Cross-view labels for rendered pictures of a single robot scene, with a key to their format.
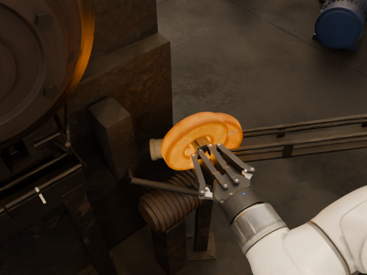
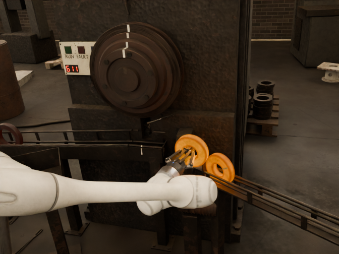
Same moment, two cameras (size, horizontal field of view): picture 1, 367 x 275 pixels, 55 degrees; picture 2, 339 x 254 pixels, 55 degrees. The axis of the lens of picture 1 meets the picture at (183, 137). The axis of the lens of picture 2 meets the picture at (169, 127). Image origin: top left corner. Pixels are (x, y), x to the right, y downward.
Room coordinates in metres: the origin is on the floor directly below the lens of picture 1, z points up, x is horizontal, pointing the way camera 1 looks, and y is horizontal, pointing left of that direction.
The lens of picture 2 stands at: (-0.29, -1.03, 1.58)
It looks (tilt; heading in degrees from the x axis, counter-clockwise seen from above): 26 degrees down; 56
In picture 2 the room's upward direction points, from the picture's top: 4 degrees counter-clockwise
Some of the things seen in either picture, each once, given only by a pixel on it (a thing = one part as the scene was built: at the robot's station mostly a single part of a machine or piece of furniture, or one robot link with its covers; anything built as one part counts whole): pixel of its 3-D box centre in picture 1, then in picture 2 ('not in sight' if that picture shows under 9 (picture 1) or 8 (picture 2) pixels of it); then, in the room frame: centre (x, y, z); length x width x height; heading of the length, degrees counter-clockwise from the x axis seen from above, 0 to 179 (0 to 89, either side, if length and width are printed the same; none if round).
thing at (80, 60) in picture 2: not in sight; (83, 58); (0.34, 0.70, 1.15); 0.26 x 0.02 x 0.18; 129
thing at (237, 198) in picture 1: (235, 195); (175, 167); (0.36, -0.10, 0.84); 0.09 x 0.08 x 0.07; 28
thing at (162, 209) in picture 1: (176, 227); (199, 231); (0.58, 0.02, 0.27); 0.22 x 0.13 x 0.53; 129
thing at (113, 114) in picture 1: (114, 140); (185, 150); (0.63, 0.19, 0.68); 0.11 x 0.08 x 0.24; 39
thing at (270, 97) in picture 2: not in sight; (222, 98); (2.12, 1.45, 0.22); 1.20 x 0.81 x 0.44; 127
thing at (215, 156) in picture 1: (222, 166); (185, 159); (0.42, -0.08, 0.84); 0.11 x 0.01 x 0.04; 26
